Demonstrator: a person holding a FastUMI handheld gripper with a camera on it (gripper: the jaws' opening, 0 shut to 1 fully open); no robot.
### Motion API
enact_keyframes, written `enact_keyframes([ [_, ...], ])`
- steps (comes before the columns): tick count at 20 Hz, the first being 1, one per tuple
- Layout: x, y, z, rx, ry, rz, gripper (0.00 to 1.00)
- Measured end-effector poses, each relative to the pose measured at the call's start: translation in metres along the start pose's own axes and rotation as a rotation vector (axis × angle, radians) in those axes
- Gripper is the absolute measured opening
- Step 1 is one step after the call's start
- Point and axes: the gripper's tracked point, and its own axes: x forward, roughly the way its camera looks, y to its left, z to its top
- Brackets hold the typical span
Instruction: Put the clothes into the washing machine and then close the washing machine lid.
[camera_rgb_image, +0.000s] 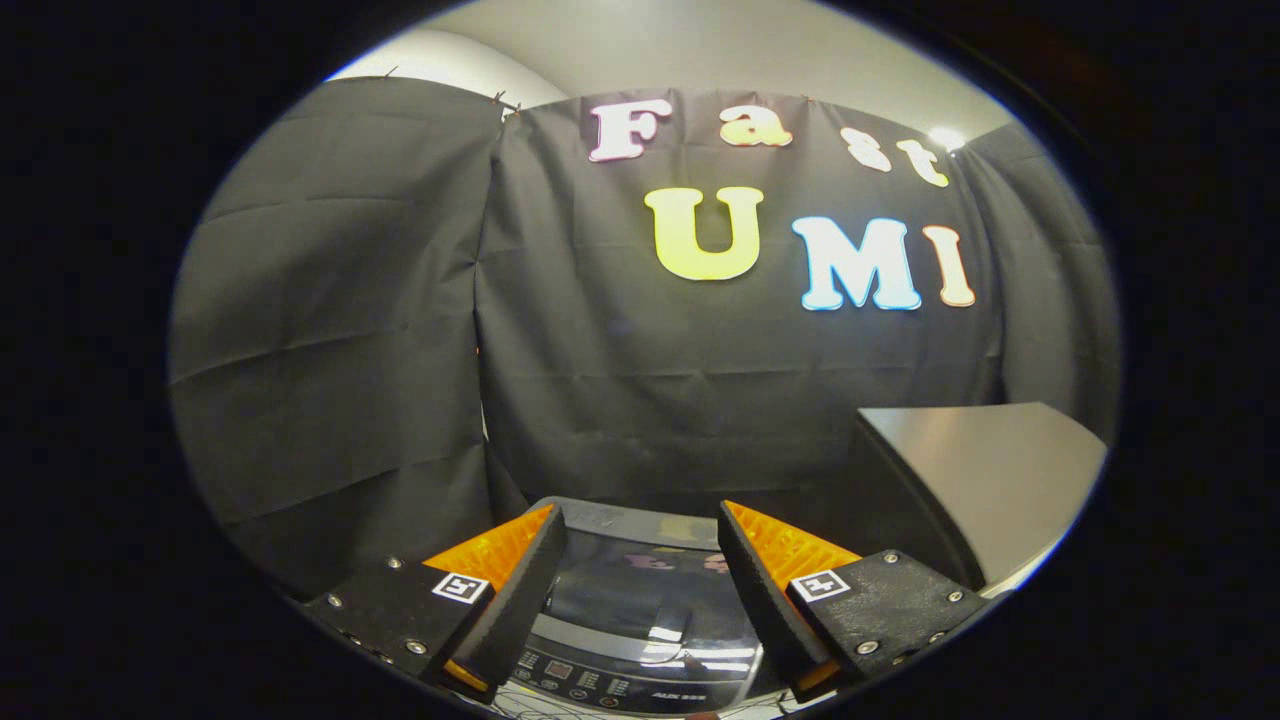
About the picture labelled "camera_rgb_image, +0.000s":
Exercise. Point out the beige cabinet with dark top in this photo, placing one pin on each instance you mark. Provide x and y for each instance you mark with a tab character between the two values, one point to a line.
1000	470

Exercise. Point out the black backdrop cloth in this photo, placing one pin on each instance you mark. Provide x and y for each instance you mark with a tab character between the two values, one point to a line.
620	400

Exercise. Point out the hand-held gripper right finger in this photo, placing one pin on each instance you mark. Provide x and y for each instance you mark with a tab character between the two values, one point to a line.
765	590

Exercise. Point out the ceiling light panel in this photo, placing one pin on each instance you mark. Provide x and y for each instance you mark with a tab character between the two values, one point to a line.
947	138

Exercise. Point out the grey washing machine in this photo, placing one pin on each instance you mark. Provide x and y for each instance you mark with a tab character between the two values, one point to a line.
620	690

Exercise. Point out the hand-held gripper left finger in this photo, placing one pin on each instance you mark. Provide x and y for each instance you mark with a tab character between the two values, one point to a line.
520	590

